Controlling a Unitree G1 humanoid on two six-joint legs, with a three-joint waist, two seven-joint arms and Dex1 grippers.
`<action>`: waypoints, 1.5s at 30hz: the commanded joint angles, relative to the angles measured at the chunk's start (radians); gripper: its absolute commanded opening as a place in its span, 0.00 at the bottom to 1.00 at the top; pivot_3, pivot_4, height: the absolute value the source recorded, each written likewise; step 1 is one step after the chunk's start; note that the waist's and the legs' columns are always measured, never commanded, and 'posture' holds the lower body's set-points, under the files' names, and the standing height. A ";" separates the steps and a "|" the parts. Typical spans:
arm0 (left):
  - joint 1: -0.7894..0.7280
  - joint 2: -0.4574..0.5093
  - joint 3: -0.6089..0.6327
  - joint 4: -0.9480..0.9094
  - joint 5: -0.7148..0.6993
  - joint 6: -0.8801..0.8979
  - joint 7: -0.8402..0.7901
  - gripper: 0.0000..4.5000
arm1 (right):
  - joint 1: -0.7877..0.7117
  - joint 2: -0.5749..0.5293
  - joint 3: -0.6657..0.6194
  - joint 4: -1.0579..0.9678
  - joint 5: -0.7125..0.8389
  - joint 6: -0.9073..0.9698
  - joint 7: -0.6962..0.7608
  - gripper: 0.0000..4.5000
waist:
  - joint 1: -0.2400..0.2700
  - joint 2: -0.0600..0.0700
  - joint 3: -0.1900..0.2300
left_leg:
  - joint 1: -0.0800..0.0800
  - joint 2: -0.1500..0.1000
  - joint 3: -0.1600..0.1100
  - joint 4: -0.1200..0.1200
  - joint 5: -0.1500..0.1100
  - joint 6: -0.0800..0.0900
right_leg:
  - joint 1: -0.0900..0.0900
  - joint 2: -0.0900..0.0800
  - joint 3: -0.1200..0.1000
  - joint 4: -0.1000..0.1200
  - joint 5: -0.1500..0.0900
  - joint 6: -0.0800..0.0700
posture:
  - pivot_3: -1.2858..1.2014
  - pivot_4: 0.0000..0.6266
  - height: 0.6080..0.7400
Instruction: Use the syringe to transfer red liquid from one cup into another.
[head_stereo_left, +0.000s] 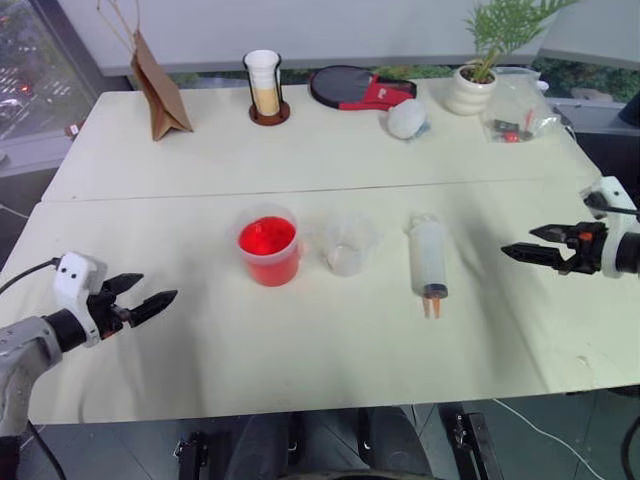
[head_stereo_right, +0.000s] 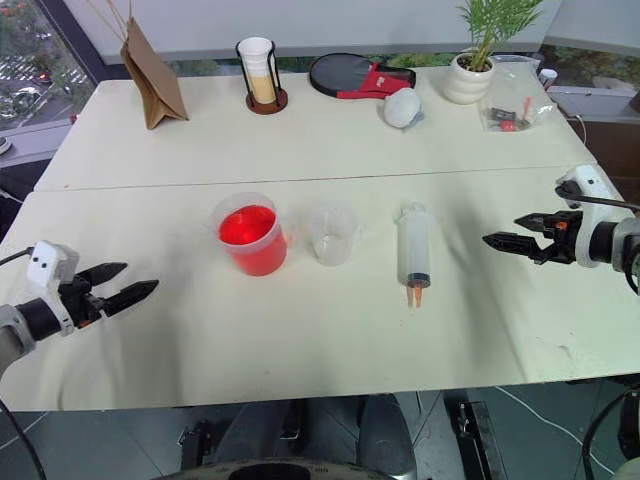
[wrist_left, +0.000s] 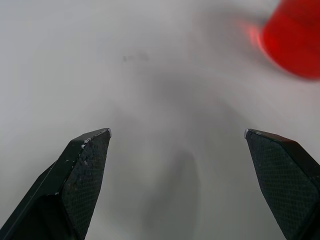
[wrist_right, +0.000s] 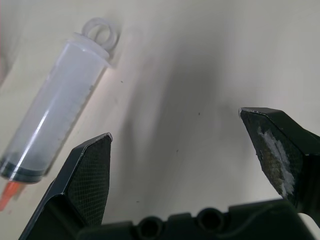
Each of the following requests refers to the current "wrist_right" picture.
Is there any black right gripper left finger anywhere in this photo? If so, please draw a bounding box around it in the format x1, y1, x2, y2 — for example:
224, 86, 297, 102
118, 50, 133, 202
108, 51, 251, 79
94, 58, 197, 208
15, 132, 113, 240

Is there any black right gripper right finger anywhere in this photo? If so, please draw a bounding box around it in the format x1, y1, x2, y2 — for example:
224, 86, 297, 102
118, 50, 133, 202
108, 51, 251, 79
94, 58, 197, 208
238, 107, 320, 216

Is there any clear plastic syringe orange tip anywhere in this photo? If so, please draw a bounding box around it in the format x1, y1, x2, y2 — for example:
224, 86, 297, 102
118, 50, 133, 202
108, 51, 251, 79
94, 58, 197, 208
0, 17, 123, 205

